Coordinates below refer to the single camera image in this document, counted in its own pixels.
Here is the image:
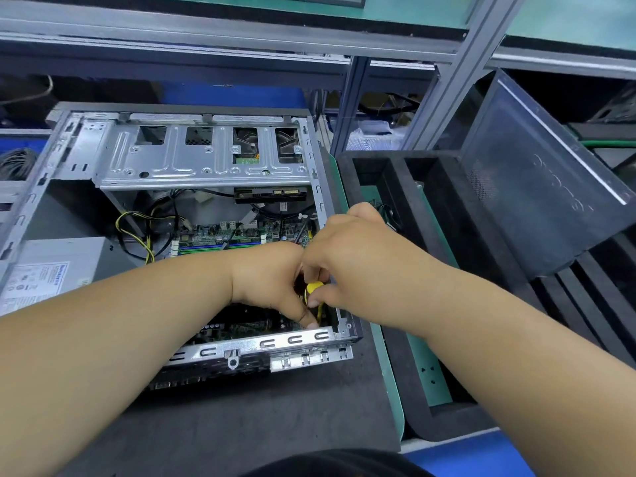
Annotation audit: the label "person's left hand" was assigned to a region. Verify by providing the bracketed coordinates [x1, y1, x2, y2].
[229, 241, 319, 330]

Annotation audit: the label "person's right hand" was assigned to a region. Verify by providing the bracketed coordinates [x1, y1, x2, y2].
[298, 201, 473, 334]

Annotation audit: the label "yellow handled screwdriver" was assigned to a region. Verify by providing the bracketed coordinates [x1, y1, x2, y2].
[305, 281, 327, 326]

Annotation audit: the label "green motherboard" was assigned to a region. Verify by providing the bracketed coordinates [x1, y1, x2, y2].
[169, 215, 334, 344]

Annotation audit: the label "grey computer case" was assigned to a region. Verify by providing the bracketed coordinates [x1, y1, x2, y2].
[0, 102, 364, 392]

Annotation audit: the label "grey side panel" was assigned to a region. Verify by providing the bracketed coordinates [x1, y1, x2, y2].
[462, 69, 636, 281]

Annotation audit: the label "person's left forearm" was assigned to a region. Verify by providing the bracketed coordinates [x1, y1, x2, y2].
[0, 248, 244, 477]

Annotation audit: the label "person's right forearm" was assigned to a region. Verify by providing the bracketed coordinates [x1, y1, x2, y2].
[437, 273, 636, 477]

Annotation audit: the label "person's black right sleeve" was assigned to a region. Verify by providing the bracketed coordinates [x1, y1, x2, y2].
[238, 449, 435, 477]

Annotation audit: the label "empty black foam tray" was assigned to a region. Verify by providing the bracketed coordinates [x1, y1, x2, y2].
[336, 148, 558, 441]
[537, 233, 636, 368]

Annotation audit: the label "white plastic bags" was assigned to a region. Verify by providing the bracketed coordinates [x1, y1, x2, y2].
[343, 119, 409, 152]

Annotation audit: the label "silver power supply unit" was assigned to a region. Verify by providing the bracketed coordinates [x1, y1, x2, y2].
[0, 236, 109, 316]

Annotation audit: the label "green upper shelf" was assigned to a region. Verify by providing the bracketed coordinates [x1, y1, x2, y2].
[0, 0, 636, 85]

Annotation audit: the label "small black cable bundle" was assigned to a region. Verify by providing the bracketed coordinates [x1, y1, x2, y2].
[372, 201, 399, 233]

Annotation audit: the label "yellow and black wire bundle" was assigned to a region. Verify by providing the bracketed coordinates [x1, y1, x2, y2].
[114, 208, 180, 264]

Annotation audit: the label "aluminium frame post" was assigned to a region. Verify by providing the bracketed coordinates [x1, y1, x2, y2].
[400, 0, 528, 152]

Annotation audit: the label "grey coiled cable bundle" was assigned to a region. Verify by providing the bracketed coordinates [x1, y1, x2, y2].
[0, 148, 39, 182]

